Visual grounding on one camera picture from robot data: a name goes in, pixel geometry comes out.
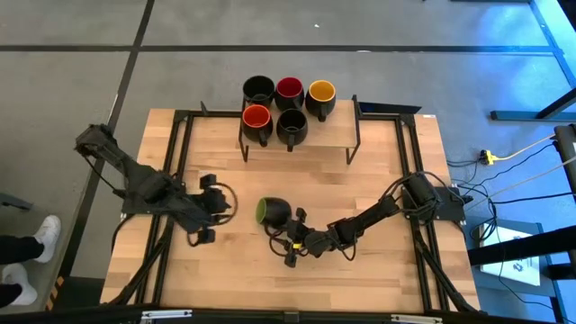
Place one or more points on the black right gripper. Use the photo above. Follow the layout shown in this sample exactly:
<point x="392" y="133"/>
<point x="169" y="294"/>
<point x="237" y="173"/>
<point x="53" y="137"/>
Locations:
<point x="298" y="235"/>

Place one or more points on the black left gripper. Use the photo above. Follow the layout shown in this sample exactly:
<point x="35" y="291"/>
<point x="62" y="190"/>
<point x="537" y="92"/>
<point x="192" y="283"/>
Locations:
<point x="216" y="202"/>

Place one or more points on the black mug green interior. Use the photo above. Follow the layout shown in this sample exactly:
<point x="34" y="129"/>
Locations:
<point x="276" y="211"/>

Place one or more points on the black mug orange interior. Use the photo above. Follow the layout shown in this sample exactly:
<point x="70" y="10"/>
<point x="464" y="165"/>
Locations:
<point x="256" y="117"/>

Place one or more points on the black mug red interior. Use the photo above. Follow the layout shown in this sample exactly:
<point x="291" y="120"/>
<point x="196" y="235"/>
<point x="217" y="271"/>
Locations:
<point x="289" y="87"/>

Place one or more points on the black mug yellow interior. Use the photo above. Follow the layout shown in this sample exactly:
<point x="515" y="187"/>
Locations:
<point x="321" y="91"/>

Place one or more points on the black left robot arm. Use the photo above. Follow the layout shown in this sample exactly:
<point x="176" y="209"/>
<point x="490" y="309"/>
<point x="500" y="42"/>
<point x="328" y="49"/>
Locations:
<point x="144" y="186"/>

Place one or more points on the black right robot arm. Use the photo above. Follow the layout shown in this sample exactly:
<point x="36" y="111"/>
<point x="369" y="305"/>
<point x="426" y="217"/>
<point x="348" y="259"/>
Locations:
<point x="373" y="213"/>

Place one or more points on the black flat panel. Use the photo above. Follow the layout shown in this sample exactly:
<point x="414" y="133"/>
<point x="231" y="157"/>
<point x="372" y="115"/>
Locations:
<point x="387" y="108"/>

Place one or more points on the person's foot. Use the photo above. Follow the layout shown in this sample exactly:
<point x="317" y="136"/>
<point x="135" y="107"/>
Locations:
<point x="20" y="283"/>
<point x="47" y="236"/>

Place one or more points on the dark grey stand foot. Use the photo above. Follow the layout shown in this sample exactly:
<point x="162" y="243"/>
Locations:
<point x="15" y="201"/>

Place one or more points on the person's leg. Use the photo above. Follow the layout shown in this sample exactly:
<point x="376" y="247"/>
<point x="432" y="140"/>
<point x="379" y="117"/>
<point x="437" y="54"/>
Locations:
<point x="18" y="249"/>
<point x="9" y="297"/>

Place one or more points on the yellow power plug block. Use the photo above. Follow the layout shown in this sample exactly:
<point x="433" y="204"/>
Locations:
<point x="488" y="157"/>

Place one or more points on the white printed box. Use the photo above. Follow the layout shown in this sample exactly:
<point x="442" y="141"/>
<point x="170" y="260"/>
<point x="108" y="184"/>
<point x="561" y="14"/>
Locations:
<point x="508" y="270"/>

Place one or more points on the black metal beam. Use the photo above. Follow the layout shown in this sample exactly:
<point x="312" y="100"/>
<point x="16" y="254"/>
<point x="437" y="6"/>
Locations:
<point x="522" y="246"/>

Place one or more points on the black aluminium table frame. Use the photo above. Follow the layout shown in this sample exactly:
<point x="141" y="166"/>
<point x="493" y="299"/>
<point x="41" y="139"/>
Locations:
<point x="211" y="114"/>

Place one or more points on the silver metal bracket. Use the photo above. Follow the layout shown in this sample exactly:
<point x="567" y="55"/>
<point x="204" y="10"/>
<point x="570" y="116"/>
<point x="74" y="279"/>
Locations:
<point x="416" y="319"/>
<point x="166" y="314"/>

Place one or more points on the wooden shelf black metal frame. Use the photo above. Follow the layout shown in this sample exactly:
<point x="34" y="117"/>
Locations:
<point x="333" y="130"/>

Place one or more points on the dark metal stand frame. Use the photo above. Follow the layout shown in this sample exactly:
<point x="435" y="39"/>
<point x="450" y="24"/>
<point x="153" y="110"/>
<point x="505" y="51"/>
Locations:
<point x="513" y="115"/>

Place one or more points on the black round post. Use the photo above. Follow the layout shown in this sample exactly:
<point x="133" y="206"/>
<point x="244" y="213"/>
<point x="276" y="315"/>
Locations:
<point x="566" y="148"/>

